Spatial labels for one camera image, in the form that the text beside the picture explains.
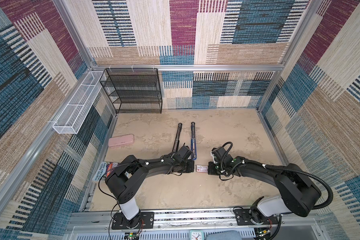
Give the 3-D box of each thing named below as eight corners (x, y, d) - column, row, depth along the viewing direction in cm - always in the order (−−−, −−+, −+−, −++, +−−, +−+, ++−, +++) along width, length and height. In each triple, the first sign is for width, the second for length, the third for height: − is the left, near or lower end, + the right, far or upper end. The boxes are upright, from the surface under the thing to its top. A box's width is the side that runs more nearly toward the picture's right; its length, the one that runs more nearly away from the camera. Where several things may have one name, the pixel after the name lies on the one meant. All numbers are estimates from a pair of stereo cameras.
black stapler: (172, 152, 99) (172, 150, 97) (178, 124, 114) (178, 122, 112) (177, 152, 99) (177, 150, 97) (182, 125, 113) (182, 123, 111)
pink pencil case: (109, 147, 103) (107, 145, 100) (110, 140, 106) (108, 137, 104) (133, 143, 105) (132, 140, 102) (133, 136, 108) (132, 133, 106)
